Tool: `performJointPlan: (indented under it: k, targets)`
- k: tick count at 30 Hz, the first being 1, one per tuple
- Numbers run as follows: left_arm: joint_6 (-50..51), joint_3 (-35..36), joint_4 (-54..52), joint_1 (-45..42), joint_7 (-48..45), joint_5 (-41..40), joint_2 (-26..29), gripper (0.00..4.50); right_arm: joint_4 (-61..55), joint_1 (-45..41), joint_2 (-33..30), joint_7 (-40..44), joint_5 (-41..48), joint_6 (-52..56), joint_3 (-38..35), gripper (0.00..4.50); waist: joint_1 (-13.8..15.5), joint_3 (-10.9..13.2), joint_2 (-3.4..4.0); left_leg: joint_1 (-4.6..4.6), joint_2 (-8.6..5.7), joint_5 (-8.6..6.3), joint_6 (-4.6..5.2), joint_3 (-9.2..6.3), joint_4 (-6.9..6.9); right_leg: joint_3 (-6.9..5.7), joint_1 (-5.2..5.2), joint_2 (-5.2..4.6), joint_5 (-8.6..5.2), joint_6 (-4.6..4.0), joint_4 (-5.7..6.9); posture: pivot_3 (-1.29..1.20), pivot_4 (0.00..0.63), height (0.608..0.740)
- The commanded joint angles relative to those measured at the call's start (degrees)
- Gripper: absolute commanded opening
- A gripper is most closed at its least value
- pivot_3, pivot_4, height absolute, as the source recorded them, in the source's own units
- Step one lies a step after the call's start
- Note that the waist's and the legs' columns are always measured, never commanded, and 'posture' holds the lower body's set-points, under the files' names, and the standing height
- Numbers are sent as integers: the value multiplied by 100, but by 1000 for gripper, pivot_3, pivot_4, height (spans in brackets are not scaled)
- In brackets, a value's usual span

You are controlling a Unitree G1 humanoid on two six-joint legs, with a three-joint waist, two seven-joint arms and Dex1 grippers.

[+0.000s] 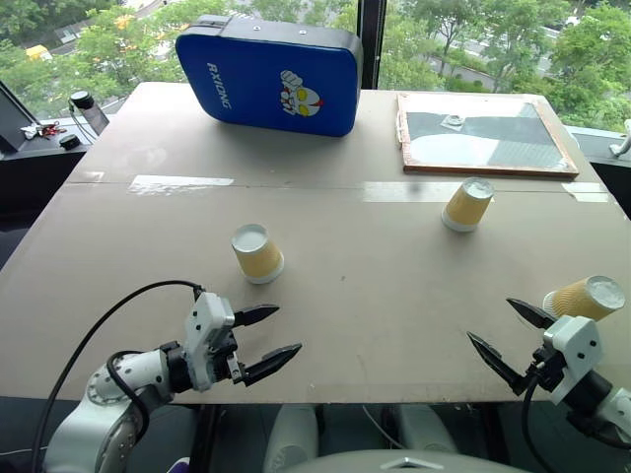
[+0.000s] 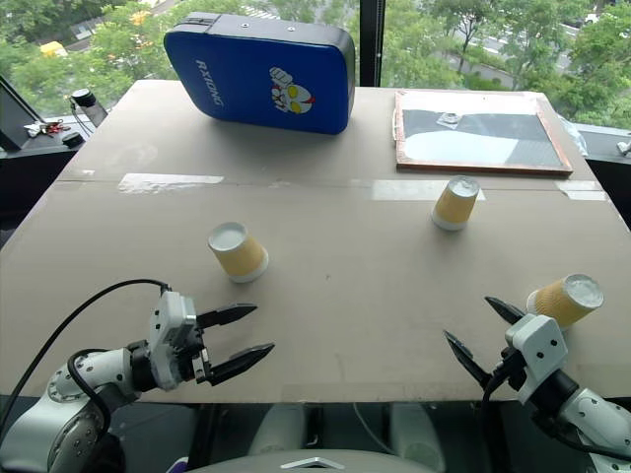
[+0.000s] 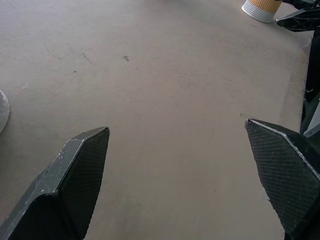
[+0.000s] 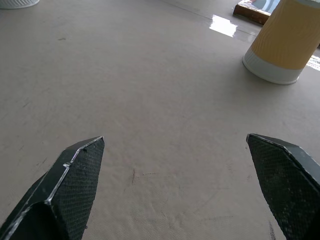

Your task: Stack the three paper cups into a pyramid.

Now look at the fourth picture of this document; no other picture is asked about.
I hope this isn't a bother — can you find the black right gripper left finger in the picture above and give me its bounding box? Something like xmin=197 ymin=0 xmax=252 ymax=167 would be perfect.
xmin=0 ymin=136 xmax=105 ymax=240

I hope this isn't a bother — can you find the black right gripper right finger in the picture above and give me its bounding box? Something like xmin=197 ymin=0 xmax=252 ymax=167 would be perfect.
xmin=246 ymin=133 xmax=320 ymax=240

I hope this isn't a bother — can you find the brown wooden board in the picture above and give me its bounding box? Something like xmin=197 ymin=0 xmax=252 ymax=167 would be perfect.
xmin=232 ymin=0 xmax=273 ymax=26

